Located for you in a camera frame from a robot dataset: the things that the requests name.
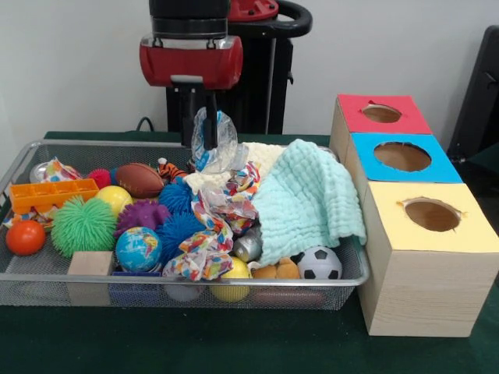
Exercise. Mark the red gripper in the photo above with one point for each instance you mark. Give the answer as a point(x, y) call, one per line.
point(187, 64)

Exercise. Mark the clear plastic bottle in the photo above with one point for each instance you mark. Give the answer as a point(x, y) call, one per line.
point(226, 136)

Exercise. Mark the cream white cloth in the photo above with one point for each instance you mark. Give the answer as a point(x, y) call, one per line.
point(265, 152)

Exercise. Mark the brown toy football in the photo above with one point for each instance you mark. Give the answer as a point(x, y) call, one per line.
point(139, 179)

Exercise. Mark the mint green cloth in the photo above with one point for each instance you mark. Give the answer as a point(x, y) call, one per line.
point(308, 202)

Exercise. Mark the orange plastic tray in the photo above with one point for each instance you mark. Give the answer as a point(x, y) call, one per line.
point(50, 192)

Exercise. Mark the shallow mesh bin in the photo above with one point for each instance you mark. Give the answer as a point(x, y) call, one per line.
point(195, 292)

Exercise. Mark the wooden box with three holes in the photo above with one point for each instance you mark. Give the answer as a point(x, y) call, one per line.
point(421, 292)

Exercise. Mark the globe print ball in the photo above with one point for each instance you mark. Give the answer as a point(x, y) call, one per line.
point(138, 249)

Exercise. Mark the green spiky ball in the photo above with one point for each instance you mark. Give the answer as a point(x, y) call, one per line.
point(83, 226)

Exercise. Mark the black and white soccer ball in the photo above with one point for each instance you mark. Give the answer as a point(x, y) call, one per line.
point(319, 263)

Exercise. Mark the orange ball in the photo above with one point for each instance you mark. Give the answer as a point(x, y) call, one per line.
point(25, 237)

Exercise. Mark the dark green table cloth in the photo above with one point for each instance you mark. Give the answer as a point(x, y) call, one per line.
point(234, 343)
point(489, 159)

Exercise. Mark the black upright panel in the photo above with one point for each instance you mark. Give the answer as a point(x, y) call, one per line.
point(479, 97)

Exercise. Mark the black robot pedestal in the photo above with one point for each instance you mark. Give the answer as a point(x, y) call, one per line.
point(253, 109)

